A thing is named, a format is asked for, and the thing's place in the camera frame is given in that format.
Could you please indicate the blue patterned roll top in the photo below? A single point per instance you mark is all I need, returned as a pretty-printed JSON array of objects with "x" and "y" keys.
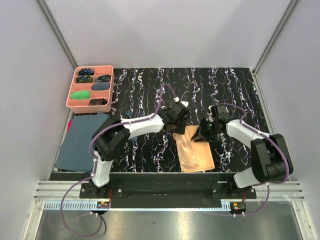
[{"x": 85, "y": 72}]

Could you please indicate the blue patterned roll right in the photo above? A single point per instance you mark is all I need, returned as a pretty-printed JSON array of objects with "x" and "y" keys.
[{"x": 103, "y": 78}]

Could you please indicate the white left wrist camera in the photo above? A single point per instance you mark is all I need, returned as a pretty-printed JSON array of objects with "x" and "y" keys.
[{"x": 178, "y": 100}]

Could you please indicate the blue grey folded napkin stack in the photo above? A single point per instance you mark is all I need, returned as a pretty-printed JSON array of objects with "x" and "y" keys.
[{"x": 74, "y": 152}]

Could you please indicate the peach cloth napkin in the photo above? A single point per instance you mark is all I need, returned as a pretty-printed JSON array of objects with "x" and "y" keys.
[{"x": 193, "y": 156}]

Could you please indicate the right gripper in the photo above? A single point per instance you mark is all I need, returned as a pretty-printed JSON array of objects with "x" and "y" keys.
[{"x": 197, "y": 137}]

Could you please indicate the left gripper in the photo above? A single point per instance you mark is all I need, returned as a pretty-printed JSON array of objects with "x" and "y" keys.
[{"x": 181, "y": 130}]

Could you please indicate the dark patterned cloth roll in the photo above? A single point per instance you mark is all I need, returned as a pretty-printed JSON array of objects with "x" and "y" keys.
[{"x": 98, "y": 102}]

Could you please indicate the aluminium frame rail front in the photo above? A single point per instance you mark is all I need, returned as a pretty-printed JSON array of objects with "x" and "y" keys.
[{"x": 52, "y": 193}]

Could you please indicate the grey folded cloth in tray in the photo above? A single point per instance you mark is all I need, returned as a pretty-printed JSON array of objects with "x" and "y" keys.
[{"x": 100, "y": 86}]

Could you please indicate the aluminium post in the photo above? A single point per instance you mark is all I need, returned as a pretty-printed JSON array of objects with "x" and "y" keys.
[
  {"x": 45, "y": 10},
  {"x": 276, "y": 33}
]

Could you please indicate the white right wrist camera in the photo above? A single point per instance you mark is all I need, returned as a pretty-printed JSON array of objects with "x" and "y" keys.
[{"x": 209, "y": 116}]

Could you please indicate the blue plastic fork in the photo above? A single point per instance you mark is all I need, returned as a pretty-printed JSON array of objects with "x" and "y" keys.
[{"x": 128, "y": 114}]

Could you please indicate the green rolled cloth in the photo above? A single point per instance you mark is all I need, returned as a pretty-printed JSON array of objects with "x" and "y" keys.
[{"x": 80, "y": 95}]

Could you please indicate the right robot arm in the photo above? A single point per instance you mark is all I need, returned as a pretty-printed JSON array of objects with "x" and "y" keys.
[{"x": 270, "y": 158}]

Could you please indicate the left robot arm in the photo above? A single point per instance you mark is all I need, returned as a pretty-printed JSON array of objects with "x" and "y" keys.
[{"x": 109, "y": 140}]

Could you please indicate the black marble pattern mat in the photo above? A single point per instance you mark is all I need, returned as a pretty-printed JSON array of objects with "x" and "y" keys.
[{"x": 140, "y": 90}]

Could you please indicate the right rear aluminium post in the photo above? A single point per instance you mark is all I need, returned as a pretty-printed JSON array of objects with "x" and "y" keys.
[{"x": 276, "y": 33}]

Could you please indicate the left rear aluminium post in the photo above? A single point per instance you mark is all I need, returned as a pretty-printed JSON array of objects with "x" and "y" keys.
[{"x": 45, "y": 10}]

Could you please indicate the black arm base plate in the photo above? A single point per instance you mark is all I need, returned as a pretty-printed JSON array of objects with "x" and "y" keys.
[{"x": 213, "y": 185}]

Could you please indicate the blue yellow patterned roll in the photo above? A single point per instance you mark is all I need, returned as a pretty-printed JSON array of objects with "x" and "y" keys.
[{"x": 83, "y": 79}]

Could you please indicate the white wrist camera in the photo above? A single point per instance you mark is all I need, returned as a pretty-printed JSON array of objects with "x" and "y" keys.
[
  {"x": 209, "y": 116},
  {"x": 178, "y": 100}
]

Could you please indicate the pink divided organizer tray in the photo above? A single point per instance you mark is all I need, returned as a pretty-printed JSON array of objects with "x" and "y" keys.
[{"x": 82, "y": 106}]

